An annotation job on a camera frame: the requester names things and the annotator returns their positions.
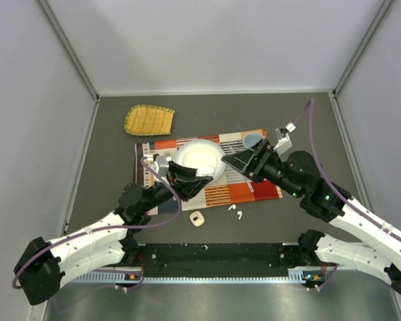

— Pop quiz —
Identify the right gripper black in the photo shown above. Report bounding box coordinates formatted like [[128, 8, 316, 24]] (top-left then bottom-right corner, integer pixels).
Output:
[[222, 138, 303, 199]]

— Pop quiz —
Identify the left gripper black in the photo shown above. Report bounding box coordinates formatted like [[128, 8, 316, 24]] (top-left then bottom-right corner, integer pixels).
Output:
[[142, 160, 213, 212]]

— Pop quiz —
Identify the white earbud charging case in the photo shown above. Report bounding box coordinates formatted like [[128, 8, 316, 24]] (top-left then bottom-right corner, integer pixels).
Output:
[[189, 211, 205, 227]]

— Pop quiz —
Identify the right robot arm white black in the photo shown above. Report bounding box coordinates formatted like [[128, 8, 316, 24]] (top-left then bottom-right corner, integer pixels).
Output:
[[221, 139, 401, 295]]

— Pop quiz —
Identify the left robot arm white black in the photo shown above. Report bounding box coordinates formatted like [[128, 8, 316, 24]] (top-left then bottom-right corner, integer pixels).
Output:
[[12, 156, 215, 306]]

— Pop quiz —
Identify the colourful patchwork placemat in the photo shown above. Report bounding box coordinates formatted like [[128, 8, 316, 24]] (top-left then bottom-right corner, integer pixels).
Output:
[[134, 129, 283, 211]]

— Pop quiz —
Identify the light blue mug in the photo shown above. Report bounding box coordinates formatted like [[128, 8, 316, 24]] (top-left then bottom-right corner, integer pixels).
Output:
[[242, 132, 265, 148]]

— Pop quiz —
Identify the white round plate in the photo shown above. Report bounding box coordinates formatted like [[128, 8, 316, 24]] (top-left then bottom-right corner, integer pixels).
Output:
[[172, 139, 226, 182]]

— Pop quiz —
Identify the yellow woven cloth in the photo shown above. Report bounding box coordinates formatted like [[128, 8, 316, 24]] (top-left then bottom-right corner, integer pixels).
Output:
[[124, 104, 175, 136]]

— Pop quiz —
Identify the silver knife pink handle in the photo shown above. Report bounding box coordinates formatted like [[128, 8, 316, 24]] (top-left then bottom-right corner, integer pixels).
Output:
[[227, 144, 255, 193]]

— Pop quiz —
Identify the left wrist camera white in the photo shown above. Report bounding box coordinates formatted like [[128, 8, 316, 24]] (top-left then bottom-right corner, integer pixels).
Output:
[[144, 154, 171, 177]]

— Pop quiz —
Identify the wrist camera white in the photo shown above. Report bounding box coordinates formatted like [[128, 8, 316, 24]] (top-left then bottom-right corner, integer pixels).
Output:
[[273, 122, 296, 156], [144, 154, 171, 177]]

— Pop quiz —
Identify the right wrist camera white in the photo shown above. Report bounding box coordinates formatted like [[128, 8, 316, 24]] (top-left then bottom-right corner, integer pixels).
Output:
[[273, 122, 296, 156]]

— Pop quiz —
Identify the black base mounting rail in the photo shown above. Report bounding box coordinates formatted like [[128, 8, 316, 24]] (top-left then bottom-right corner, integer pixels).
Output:
[[133, 242, 340, 278]]

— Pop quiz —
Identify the aluminium frame front beam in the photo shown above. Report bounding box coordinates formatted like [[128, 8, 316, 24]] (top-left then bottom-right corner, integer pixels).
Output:
[[39, 242, 401, 285]]

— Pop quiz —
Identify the aluminium frame left post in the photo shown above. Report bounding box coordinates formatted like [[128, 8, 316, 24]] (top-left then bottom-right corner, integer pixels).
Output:
[[35, 0, 100, 102]]

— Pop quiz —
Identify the aluminium frame post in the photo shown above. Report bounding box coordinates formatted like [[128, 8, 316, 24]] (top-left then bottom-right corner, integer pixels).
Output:
[[35, 0, 100, 102], [332, 0, 396, 99]]

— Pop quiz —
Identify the aluminium frame right post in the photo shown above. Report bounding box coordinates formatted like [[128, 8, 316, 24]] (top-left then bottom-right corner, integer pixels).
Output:
[[332, 0, 396, 99]]

